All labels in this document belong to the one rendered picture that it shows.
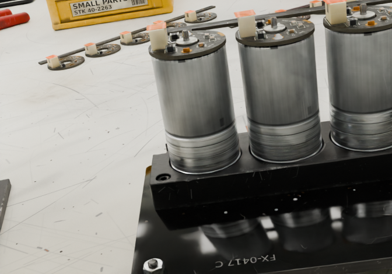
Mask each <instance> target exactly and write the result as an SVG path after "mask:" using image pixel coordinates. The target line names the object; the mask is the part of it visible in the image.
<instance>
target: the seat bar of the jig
mask: <svg viewBox="0 0 392 274"><path fill-rule="evenodd" d="M238 136H239V145H240V153H241V157H240V159H239V160H238V162H236V163H235V164H234V165H232V166H230V167H229V168H226V169H224V170H222V171H218V172H215V173H210V174H203V175H189V174H183V173H179V172H177V171H175V170H173V169H172V167H171V163H170V157H169V151H168V147H167V144H165V145H166V150H167V152H166V153H162V154H154V155H153V158H152V167H151V172H150V182H149V186H150V191H151V194H152V200H153V205H154V208H155V210H163V209H171V208H180V207H185V206H194V205H202V204H208V203H216V202H224V201H233V200H238V199H247V198H256V197H261V196H269V195H278V194H287V193H291V192H300V191H309V190H314V189H323V188H331V187H340V186H345V185H354V184H362V183H367V182H376V181H384V180H392V148H391V149H387V150H382V151H378V152H355V151H351V150H346V149H343V148H340V147H338V146H336V145H334V144H333V143H332V141H331V129H330V121H323V122H321V137H322V146H323V148H322V149H321V151H320V152H319V153H318V154H316V155H315V156H313V157H311V158H309V159H306V160H302V161H298V162H294V163H284V164H277V163H267V162H264V161H261V160H258V159H256V158H254V157H253V156H252V155H251V151H250V142H249V133H248V132H242V133H238Z"/></svg>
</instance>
